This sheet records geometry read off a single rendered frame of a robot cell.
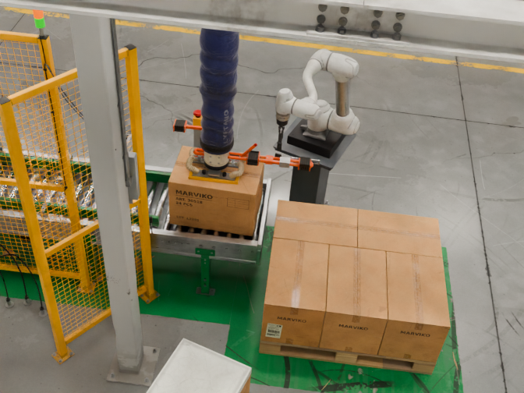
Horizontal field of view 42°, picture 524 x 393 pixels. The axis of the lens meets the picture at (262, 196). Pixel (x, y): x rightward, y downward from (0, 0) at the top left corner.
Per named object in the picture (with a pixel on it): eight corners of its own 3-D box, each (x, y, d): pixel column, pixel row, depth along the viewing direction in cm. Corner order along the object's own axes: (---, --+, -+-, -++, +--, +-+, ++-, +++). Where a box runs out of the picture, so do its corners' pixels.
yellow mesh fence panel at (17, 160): (59, 364, 464) (-3, 109, 321) (51, 355, 469) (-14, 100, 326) (160, 295, 512) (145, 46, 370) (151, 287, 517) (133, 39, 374)
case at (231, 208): (169, 224, 490) (168, 182, 463) (182, 186, 520) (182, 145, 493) (253, 236, 486) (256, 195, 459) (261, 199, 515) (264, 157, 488)
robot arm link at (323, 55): (307, 54, 463) (326, 60, 459) (319, 41, 475) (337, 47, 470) (306, 71, 472) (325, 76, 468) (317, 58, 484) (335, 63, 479)
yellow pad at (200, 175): (188, 178, 467) (188, 173, 463) (190, 169, 474) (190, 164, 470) (238, 185, 465) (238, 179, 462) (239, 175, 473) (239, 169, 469)
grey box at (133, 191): (101, 196, 374) (96, 153, 354) (104, 189, 378) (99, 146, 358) (138, 200, 373) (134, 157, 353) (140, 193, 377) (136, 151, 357)
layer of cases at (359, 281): (260, 340, 471) (263, 303, 444) (274, 236, 544) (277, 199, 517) (436, 362, 466) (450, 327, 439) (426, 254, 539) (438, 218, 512)
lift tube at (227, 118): (197, 152, 455) (197, 8, 384) (203, 132, 471) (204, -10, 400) (230, 157, 454) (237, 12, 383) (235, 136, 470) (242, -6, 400)
